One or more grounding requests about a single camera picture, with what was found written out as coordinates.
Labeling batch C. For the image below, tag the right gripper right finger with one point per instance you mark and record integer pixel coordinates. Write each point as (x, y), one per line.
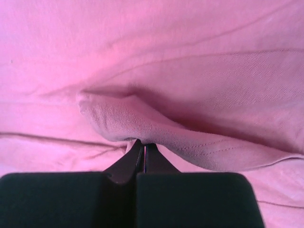
(168, 198)

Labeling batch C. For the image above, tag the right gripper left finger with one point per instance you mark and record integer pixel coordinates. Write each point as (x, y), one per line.
(95, 199)

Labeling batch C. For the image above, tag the pink polo shirt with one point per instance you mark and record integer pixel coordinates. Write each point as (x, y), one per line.
(217, 85)

